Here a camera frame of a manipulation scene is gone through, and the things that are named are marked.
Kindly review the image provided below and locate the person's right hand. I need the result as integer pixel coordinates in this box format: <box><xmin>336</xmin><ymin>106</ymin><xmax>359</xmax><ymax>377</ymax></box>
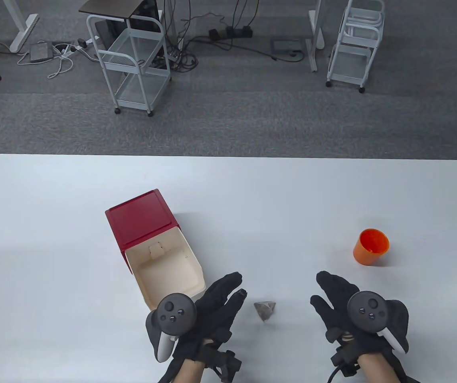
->
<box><xmin>311</xmin><ymin>271</ymin><xmax>410</xmax><ymax>355</ymax></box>

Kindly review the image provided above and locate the person's left hand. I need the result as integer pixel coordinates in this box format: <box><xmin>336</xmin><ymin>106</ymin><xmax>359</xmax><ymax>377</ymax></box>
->
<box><xmin>145</xmin><ymin>272</ymin><xmax>248</xmax><ymax>362</ymax></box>

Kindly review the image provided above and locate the orange cup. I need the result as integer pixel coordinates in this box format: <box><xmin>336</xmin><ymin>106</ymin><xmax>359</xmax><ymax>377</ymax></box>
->
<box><xmin>353</xmin><ymin>229</ymin><xmax>390</xmax><ymax>265</ymax></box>

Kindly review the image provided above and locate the brown pyramid tea bag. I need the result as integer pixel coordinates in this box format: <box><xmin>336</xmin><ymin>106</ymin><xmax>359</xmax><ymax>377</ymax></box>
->
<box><xmin>254</xmin><ymin>300</ymin><xmax>277</xmax><ymax>322</ymax></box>

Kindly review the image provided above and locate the red tea bag box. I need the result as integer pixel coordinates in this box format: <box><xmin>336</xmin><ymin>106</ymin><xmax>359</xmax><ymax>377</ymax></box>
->
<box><xmin>105</xmin><ymin>189</ymin><xmax>206</xmax><ymax>310</ymax></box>

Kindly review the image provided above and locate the person's right forearm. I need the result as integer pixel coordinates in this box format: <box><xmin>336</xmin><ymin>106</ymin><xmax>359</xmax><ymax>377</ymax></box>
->
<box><xmin>358</xmin><ymin>353</ymin><xmax>403</xmax><ymax>383</ymax></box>

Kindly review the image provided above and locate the person's left forearm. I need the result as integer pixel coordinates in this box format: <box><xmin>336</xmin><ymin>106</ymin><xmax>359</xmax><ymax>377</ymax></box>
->
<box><xmin>158</xmin><ymin>357</ymin><xmax>205</xmax><ymax>383</ymax></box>

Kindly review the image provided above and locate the grey power adapter box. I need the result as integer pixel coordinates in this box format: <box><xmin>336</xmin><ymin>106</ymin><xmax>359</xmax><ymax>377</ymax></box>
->
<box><xmin>30</xmin><ymin>42</ymin><xmax>54</xmax><ymax>63</ymax></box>

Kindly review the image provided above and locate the black white right hand controller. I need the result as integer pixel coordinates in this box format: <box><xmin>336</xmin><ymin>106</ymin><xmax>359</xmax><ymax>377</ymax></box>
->
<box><xmin>347</xmin><ymin>292</ymin><xmax>408</xmax><ymax>354</ymax></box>

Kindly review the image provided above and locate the black left wrist sensor module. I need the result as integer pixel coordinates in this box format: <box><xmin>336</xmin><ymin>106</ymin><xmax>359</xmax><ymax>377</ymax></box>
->
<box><xmin>200</xmin><ymin>343</ymin><xmax>243</xmax><ymax>382</ymax></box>

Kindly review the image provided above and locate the black wrist sensor module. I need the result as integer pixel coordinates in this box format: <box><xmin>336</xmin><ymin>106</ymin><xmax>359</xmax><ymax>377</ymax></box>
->
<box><xmin>327</xmin><ymin>345</ymin><xmax>360</xmax><ymax>383</ymax></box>
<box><xmin>200</xmin><ymin>343</ymin><xmax>243</xmax><ymax>382</ymax></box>

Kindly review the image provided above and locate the black right wrist sensor module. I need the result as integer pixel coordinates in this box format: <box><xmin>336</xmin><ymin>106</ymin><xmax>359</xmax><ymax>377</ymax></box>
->
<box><xmin>327</xmin><ymin>345</ymin><xmax>360</xmax><ymax>383</ymax></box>

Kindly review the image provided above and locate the grey flat floor device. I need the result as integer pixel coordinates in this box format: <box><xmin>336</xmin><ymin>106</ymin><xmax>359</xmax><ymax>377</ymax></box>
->
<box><xmin>271</xmin><ymin>38</ymin><xmax>305</xmax><ymax>56</ymax></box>

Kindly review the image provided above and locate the black power strip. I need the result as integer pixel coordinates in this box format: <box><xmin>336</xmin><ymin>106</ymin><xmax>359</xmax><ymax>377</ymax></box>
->
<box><xmin>208</xmin><ymin>26</ymin><xmax>253</xmax><ymax>40</ymax></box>

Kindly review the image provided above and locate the white desk leg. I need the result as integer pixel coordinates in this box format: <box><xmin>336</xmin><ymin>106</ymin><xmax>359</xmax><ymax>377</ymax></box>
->
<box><xmin>3</xmin><ymin>0</ymin><xmax>40</xmax><ymax>53</ymax></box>
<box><xmin>307</xmin><ymin>0</ymin><xmax>325</xmax><ymax>73</ymax></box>

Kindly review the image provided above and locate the white power strip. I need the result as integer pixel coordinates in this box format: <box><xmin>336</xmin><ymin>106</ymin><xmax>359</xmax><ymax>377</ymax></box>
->
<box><xmin>61</xmin><ymin>36</ymin><xmax>101</xmax><ymax>56</ymax></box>

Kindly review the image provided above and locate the dark wooden desk top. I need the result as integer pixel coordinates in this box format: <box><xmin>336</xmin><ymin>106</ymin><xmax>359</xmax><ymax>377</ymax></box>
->
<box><xmin>79</xmin><ymin>0</ymin><xmax>149</xmax><ymax>20</ymax></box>

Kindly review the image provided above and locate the black cable bundle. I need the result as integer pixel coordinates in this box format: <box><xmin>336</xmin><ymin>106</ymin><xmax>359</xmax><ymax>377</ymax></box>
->
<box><xmin>148</xmin><ymin>0</ymin><xmax>305</xmax><ymax>73</ymax></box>

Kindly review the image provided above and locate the white cable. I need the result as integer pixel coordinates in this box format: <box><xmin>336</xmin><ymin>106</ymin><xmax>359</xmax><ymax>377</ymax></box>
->
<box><xmin>17</xmin><ymin>40</ymin><xmax>75</xmax><ymax>79</ymax></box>

